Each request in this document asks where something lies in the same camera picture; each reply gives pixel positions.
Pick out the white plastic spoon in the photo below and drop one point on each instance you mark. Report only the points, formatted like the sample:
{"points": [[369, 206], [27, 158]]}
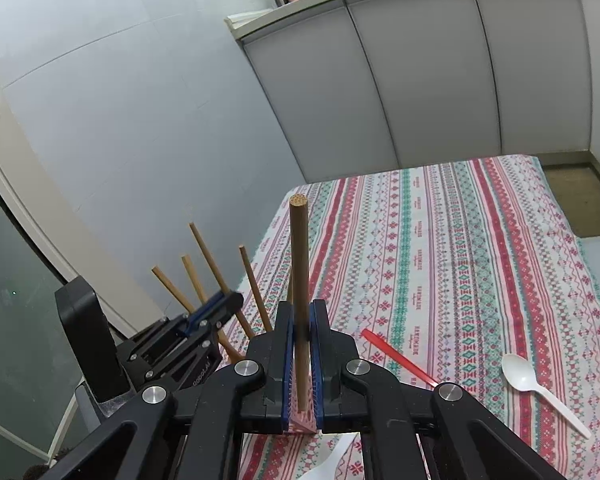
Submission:
{"points": [[522, 375], [330, 460]]}

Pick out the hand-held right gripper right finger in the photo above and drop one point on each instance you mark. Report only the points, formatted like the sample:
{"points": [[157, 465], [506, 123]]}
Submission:
{"points": [[319, 360]]}

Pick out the wooden chopstick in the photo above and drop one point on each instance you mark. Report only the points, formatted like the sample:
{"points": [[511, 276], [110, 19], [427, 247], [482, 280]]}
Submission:
{"points": [[167, 285], [300, 260], [207, 255], [255, 290], [192, 280]]}

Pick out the white kitchen cabinets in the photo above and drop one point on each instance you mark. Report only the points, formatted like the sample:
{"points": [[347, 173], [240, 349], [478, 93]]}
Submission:
{"points": [[430, 85]]}

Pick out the red plastic stick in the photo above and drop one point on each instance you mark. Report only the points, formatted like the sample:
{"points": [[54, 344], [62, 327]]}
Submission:
{"points": [[395, 355]]}

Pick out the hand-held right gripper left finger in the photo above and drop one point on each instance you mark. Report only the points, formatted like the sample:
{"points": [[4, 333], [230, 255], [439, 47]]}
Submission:
{"points": [[285, 360]]}

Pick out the striped patterned tablecloth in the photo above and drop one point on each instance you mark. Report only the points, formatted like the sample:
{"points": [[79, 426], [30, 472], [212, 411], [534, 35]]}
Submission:
{"points": [[455, 270]]}

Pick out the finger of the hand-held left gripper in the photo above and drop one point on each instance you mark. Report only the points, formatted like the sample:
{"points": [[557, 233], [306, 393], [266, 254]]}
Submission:
{"points": [[210, 312], [190, 360]]}

